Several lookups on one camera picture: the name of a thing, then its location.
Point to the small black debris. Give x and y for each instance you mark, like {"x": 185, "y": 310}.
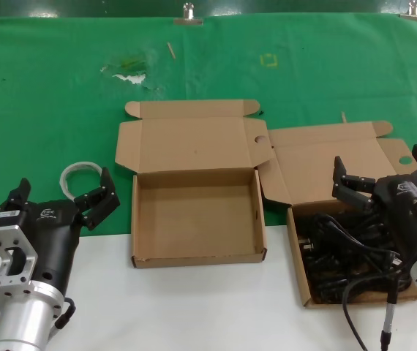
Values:
{"x": 260, "y": 113}

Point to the metal binder clip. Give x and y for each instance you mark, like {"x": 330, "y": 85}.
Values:
{"x": 188, "y": 20}
{"x": 415, "y": 16}

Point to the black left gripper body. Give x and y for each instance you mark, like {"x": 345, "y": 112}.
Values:
{"x": 56, "y": 234}

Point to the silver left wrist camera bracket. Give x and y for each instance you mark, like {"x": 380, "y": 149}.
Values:
{"x": 1, "y": 232}

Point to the open cardboard box round hole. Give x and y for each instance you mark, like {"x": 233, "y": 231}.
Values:
{"x": 194, "y": 146}

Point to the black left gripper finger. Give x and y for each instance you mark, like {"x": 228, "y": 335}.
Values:
{"x": 100, "y": 199}
{"x": 19, "y": 194}

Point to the open cardboard box oval hole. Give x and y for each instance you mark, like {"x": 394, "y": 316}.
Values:
{"x": 314, "y": 164}

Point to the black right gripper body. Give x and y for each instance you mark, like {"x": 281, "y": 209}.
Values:
{"x": 404, "y": 212}

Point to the green table cloth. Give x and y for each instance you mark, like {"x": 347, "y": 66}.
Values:
{"x": 47, "y": 109}

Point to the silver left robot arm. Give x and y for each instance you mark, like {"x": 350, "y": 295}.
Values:
{"x": 22, "y": 321}

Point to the clear tape roll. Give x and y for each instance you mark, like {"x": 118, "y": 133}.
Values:
{"x": 64, "y": 175}

